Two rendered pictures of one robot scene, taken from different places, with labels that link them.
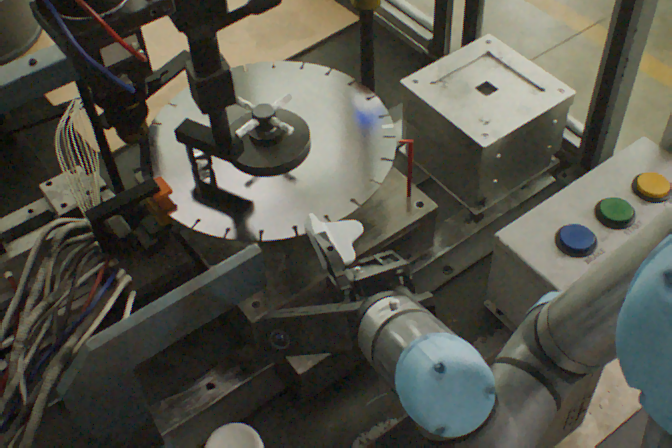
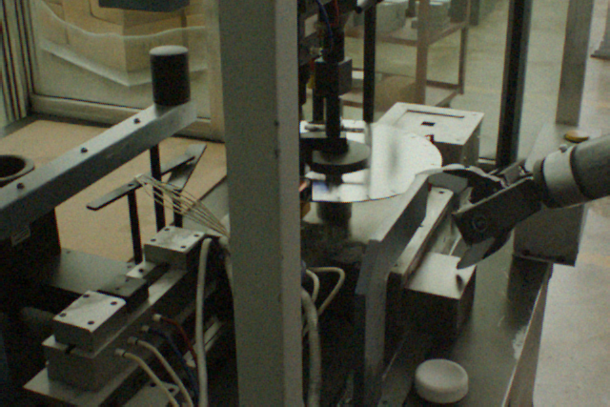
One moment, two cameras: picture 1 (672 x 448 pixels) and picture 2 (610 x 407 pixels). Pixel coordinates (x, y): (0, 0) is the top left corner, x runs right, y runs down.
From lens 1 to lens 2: 81 cm
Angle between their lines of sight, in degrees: 35
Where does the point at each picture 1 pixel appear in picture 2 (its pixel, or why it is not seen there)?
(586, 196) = (548, 150)
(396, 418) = (525, 325)
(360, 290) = (508, 180)
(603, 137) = (516, 135)
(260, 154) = (343, 157)
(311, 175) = (388, 161)
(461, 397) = not seen: outside the picture
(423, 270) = (455, 251)
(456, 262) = not seen: hidden behind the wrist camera
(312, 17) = (216, 154)
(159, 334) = (397, 242)
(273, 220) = (393, 184)
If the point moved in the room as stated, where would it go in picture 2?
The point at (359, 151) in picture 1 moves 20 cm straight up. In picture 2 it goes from (404, 146) to (409, 23)
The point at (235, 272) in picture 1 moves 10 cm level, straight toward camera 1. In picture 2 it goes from (421, 191) to (486, 214)
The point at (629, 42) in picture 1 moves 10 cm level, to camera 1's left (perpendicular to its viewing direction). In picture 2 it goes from (523, 53) to (485, 61)
